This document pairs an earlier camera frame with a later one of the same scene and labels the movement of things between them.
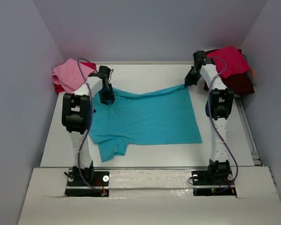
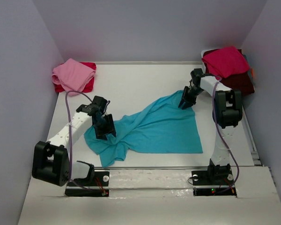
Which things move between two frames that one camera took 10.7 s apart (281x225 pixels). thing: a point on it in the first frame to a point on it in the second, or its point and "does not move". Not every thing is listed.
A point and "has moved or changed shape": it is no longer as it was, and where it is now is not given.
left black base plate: [85, 183] does not move
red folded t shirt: [92, 65] does not move
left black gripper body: [107, 95] to [104, 126]
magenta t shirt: [235, 62] does not move
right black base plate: [213, 183] does not move
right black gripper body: [190, 78] to [188, 96]
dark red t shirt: [239, 85] does not move
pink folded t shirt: [69, 75] does not move
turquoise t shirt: [167, 116] has moved or changed shape
